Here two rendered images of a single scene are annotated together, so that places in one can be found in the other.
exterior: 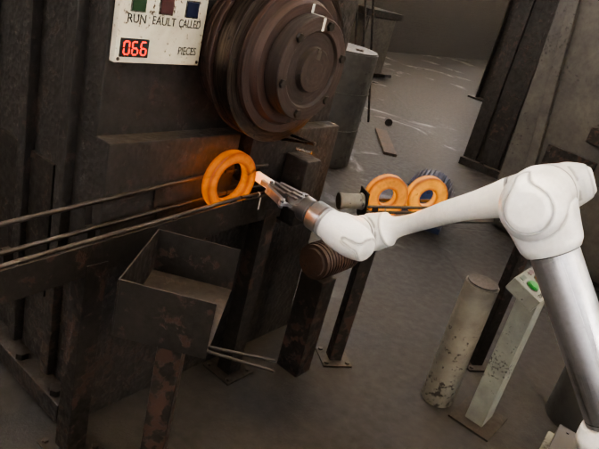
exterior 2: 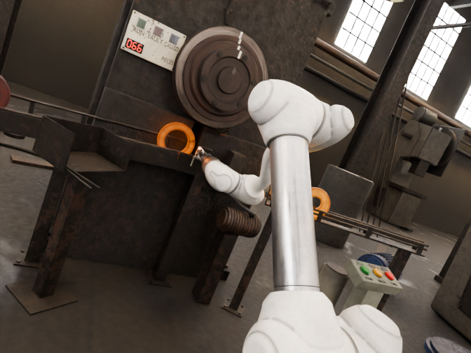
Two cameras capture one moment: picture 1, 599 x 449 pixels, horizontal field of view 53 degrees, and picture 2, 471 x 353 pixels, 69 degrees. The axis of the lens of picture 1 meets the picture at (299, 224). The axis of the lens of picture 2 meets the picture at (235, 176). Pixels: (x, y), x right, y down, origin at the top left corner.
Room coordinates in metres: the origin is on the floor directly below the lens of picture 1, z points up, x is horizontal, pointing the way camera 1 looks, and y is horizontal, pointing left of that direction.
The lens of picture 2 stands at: (0.33, -0.88, 0.97)
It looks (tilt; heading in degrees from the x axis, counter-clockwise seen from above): 9 degrees down; 29
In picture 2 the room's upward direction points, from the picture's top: 22 degrees clockwise
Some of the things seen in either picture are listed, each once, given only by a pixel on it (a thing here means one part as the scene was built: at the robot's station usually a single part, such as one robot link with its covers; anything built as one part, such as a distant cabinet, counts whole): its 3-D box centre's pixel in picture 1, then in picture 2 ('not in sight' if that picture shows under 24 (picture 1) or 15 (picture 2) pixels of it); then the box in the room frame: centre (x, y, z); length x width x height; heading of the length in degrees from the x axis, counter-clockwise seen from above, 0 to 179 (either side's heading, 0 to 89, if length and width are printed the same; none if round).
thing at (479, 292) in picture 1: (458, 342); (313, 316); (1.93, -0.67, 0.26); 0.12 x 0.12 x 0.52
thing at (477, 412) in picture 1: (507, 351); (346, 333); (1.87, -0.83, 0.31); 0.24 x 0.16 x 0.62; 145
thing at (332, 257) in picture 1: (316, 304); (224, 255); (1.93, -0.13, 0.27); 0.22 x 0.13 x 0.53; 145
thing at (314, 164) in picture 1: (295, 188); (228, 172); (1.93, 0.04, 0.68); 0.11 x 0.08 x 0.24; 55
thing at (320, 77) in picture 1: (307, 68); (228, 80); (1.68, 0.08, 1.11); 0.28 x 0.06 x 0.28; 145
